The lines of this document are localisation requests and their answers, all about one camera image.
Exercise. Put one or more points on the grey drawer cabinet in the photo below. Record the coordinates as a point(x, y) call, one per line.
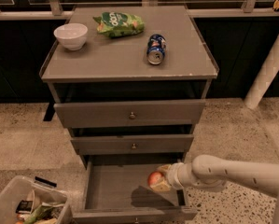
point(117, 70)

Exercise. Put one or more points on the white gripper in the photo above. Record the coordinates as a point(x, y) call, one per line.
point(174, 175)

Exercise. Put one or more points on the red apple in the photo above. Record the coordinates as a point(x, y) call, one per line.
point(155, 178)

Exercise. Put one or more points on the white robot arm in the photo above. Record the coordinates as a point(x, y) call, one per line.
point(212, 173)

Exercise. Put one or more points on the green packet in bin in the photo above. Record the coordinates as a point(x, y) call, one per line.
point(45, 213)

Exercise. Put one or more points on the grey top drawer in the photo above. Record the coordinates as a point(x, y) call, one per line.
point(133, 113)

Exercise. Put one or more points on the grey middle drawer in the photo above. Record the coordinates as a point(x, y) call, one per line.
point(132, 144)

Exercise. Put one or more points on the clear plastic storage bin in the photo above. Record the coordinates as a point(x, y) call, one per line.
point(22, 188)

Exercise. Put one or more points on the blue soda can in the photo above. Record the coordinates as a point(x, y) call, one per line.
point(156, 48)

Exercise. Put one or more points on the grey open bottom drawer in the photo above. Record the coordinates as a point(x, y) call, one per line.
point(118, 193)

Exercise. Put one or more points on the white diagonal pole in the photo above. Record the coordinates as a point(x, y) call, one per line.
point(264, 78)

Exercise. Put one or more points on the green chip bag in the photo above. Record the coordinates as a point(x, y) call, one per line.
point(116, 24)

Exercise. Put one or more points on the white ceramic bowl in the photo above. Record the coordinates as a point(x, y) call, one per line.
point(72, 36)

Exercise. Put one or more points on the black item in bin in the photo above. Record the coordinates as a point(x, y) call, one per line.
point(24, 207)

